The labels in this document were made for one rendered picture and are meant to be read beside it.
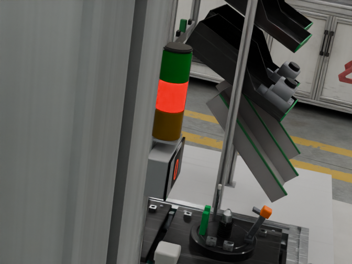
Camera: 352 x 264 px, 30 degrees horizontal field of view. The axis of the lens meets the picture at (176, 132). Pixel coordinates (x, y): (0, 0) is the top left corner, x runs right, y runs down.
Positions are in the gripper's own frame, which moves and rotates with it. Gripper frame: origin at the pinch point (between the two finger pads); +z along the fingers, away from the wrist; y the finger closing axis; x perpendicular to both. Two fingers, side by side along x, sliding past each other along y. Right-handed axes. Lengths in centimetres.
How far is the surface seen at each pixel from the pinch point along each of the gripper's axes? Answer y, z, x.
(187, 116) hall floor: -292, 173, 70
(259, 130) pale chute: -6.6, 24.9, 11.7
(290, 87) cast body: 1.6, 12.4, 0.8
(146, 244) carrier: 37, 39, 20
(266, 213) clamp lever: 27.1, 16.3, 19.8
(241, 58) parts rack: 8.4, 19.6, -9.0
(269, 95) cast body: 2.5, 17.3, 1.4
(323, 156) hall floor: -285, 78, 113
